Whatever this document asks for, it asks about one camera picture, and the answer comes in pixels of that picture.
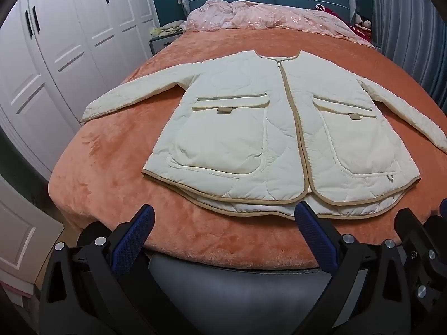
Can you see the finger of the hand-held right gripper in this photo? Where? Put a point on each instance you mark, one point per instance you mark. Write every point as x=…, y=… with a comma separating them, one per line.
x=412, y=237
x=444, y=207

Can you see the dark nightstand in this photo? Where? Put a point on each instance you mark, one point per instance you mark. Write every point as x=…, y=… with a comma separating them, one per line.
x=162, y=43

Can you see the grey bed footboard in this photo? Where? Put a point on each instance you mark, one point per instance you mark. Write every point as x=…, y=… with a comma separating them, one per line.
x=227, y=296

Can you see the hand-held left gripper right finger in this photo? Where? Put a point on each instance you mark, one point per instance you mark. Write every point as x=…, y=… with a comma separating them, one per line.
x=316, y=240

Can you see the white panelled door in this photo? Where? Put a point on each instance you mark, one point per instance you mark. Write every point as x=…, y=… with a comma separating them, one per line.
x=24, y=226

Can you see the red cloth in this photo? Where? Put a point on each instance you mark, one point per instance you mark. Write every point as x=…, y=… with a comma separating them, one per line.
x=359, y=36

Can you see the cream quilted jacket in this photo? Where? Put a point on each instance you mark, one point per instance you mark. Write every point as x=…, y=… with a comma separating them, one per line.
x=227, y=129

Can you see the orange plush blanket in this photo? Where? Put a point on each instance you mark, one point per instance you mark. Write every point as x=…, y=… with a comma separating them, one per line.
x=122, y=181

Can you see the white panelled wardrobe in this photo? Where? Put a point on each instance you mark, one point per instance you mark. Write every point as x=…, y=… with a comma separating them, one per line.
x=70, y=42

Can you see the pink floral quilt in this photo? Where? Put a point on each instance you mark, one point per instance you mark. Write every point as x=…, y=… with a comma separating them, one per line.
x=279, y=17

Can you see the pale yellow cloth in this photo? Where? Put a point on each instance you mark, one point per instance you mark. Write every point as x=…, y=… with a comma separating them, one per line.
x=167, y=29

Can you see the grey-blue curtain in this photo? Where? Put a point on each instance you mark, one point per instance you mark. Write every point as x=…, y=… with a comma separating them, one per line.
x=408, y=24

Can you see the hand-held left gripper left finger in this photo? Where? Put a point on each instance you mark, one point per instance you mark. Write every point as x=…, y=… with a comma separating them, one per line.
x=134, y=240

